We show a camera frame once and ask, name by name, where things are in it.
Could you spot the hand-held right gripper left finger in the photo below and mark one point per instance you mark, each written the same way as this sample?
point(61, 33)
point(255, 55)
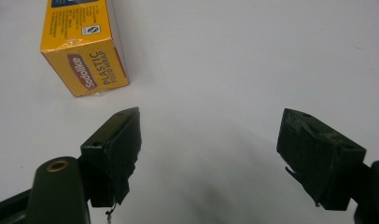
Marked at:
point(116, 155)

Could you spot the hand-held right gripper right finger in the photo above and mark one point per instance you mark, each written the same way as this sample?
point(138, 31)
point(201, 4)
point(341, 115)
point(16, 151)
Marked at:
point(318, 155)

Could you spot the yellow plastic wrap box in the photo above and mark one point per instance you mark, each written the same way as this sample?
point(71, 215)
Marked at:
point(81, 46)

